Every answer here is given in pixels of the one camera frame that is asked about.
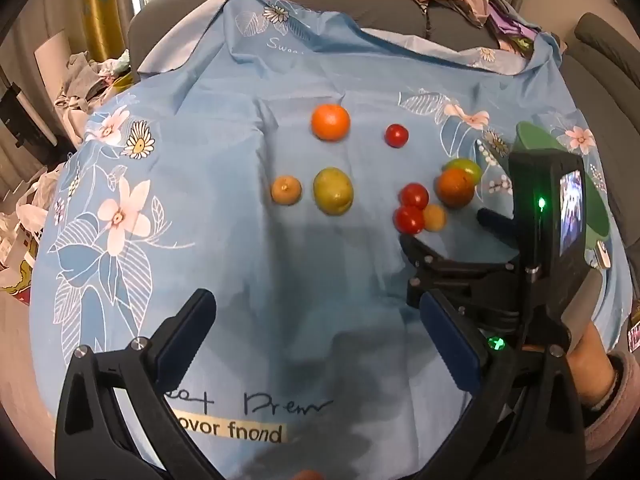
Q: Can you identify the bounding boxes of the small yellow-orange kumquat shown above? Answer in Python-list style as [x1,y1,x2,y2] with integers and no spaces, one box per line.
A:
[271,175,303,206]
[423,204,447,232]

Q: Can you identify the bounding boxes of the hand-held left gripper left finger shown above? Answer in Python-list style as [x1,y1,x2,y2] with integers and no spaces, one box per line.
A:
[54,288,223,480]

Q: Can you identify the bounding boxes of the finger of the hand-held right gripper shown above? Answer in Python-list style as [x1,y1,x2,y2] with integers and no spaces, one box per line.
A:
[399,234,518,286]
[476,208,517,243]

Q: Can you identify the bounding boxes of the yellow-green plum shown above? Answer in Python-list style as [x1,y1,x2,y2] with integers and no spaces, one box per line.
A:
[313,167,355,216]

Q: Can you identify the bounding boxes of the green plum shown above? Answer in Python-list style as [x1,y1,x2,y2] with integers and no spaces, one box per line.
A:
[442,158,483,184]

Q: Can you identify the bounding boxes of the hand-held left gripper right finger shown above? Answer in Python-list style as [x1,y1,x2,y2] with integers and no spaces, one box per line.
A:
[419,290,587,480]

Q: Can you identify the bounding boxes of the blue floral cloth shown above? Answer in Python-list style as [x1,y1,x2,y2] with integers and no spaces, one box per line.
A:
[27,0,633,480]

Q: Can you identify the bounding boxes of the grey and white clothes pile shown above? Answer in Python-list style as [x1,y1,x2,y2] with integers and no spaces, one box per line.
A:
[54,50,137,128]

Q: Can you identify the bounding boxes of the white plastic bags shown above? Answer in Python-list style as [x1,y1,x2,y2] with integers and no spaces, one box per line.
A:
[0,172,57,306]

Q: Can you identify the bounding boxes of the purple cloth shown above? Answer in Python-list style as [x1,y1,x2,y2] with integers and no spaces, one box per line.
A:
[487,2,543,56]

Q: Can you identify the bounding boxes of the gold curtain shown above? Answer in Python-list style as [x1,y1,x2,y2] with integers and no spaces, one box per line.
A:
[80,0,135,58]

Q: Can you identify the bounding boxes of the person's right hand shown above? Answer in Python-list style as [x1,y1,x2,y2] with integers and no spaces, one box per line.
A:
[567,321,619,411]

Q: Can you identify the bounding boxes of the orange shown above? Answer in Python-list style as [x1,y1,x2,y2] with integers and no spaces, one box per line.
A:
[311,104,350,142]
[436,169,475,209]

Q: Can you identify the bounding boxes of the green plastic bowl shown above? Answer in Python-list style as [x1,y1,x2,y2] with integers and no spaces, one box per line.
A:
[515,121,613,244]

